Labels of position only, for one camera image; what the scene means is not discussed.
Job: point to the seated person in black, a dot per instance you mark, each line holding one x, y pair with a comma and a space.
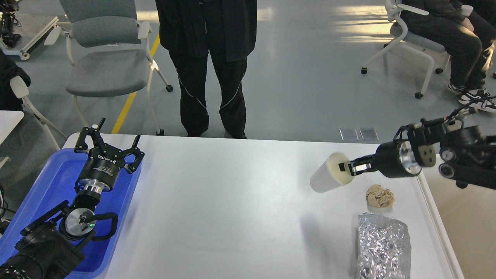
468, 39

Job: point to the standing person in black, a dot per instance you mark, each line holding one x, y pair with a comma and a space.
224, 31

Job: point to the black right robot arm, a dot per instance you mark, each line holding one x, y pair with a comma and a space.
468, 155

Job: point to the white plastic bin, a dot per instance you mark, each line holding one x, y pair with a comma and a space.
465, 220

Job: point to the crumpled brown paper ball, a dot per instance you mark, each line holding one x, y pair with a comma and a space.
379, 197

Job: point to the metal floor plate right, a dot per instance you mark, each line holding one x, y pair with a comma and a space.
369, 134

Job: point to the grey office chair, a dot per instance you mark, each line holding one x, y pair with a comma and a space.
109, 73

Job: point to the white cart with equipment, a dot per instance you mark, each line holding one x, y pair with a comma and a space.
22, 32

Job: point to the white chair right background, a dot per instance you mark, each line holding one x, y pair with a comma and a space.
404, 38

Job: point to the silver foil bag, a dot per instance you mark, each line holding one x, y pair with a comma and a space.
384, 248

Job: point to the metal floor plate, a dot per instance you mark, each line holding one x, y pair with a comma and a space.
369, 134
348, 134

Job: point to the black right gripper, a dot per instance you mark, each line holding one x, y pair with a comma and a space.
393, 159

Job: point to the white side table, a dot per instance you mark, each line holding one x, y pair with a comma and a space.
8, 121

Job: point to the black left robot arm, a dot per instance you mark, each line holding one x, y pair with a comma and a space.
69, 222

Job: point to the metal floor plate left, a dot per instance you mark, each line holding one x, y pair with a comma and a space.
348, 134

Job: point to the white chair left edge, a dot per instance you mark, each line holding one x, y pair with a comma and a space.
21, 91

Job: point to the blue plastic tray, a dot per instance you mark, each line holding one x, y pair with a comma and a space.
54, 185

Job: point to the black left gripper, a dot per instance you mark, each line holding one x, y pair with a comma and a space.
102, 169

